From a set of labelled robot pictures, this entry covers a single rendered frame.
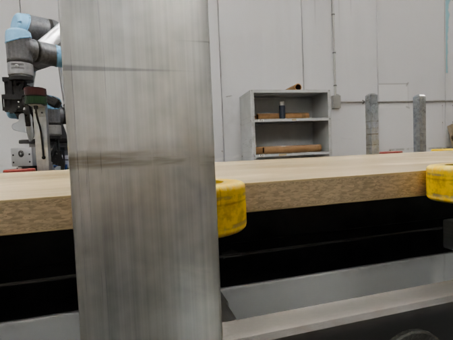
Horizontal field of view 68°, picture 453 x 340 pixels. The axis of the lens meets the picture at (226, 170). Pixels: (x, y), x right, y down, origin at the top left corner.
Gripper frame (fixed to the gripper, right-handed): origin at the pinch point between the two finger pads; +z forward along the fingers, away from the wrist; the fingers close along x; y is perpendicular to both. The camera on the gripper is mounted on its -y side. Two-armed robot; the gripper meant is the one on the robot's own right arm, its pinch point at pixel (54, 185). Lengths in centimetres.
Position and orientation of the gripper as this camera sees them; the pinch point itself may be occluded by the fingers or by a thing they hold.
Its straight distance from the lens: 153.9
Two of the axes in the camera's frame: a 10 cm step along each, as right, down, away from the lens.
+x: -9.6, 0.6, -2.7
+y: -2.8, -0.4, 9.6
